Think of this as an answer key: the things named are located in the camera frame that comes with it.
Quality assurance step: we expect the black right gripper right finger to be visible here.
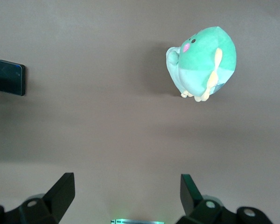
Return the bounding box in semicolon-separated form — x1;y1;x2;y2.
177;174;274;224

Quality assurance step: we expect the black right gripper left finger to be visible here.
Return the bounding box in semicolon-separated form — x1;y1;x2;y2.
0;172;76;224

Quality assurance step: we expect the black smartphone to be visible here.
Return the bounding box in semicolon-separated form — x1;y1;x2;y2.
0;59;27;97

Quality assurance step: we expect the green dinosaur plush toy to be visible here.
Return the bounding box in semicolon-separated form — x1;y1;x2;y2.
165;26;237;103

